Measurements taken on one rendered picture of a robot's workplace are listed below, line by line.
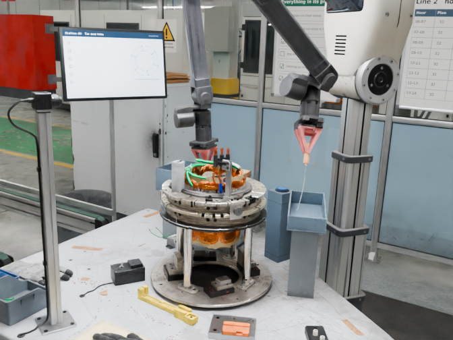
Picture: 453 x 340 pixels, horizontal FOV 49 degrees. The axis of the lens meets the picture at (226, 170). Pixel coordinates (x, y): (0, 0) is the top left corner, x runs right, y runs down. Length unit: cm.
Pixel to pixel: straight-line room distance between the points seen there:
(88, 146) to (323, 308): 311
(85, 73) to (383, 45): 139
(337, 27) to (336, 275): 84
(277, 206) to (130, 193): 249
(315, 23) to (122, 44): 166
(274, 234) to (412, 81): 201
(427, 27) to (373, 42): 193
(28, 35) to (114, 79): 277
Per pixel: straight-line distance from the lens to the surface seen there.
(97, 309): 150
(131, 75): 249
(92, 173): 433
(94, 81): 243
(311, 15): 371
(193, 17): 167
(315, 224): 140
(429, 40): 349
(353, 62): 159
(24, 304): 148
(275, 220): 173
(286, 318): 146
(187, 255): 147
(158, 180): 185
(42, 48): 517
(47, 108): 125
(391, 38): 161
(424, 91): 350
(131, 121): 392
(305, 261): 152
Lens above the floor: 153
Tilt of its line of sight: 15 degrees down
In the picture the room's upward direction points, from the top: 2 degrees clockwise
